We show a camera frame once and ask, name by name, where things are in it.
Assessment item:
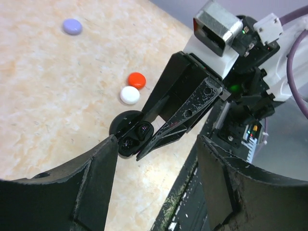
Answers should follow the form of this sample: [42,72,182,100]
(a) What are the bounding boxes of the white slotted cable duct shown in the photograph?
[241,138,267,164]

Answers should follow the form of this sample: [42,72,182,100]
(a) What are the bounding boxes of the purple round charging case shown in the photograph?
[62,18,82,35]

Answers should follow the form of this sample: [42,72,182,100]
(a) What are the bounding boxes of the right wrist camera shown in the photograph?
[183,0,243,79]

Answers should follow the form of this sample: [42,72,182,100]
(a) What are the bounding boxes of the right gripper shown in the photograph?
[136,15,280,161]

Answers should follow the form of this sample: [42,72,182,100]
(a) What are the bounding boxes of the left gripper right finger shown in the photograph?
[196,135,308,231]

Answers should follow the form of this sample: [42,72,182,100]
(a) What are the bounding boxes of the orange charging case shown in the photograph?
[128,72,146,90]

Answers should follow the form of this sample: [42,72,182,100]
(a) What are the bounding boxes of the white round charging case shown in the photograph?
[120,86,140,105]

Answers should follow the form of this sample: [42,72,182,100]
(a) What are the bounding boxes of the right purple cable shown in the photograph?
[280,6,308,106]

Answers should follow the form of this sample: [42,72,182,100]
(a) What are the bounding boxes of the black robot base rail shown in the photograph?
[151,125,217,231]

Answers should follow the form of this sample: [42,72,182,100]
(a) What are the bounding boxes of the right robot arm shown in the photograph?
[137,0,308,160]

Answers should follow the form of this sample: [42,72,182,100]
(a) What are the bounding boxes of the black round charging case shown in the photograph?
[109,110,154,158]

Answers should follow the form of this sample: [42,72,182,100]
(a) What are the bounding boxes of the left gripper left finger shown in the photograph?
[0,136,118,231]

